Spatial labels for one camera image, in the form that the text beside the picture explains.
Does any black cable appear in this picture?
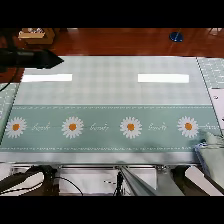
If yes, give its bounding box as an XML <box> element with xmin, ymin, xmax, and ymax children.
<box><xmin>54</xmin><ymin>175</ymin><xmax>85</xmax><ymax>197</ymax></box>
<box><xmin>0</xmin><ymin>66</ymin><xmax>22</xmax><ymax>93</ymax></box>

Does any pale green shirt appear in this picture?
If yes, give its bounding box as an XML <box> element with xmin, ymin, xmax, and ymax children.
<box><xmin>198</xmin><ymin>131</ymin><xmax>224</xmax><ymax>183</ymax></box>

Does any blue round disc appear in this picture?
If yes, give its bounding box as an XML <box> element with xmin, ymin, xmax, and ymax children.
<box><xmin>169</xmin><ymin>31</ymin><xmax>184</xmax><ymax>43</ymax></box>

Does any silver frame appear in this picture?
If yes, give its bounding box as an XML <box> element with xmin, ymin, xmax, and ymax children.
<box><xmin>0</xmin><ymin>161</ymin><xmax>224</xmax><ymax>197</ymax></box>

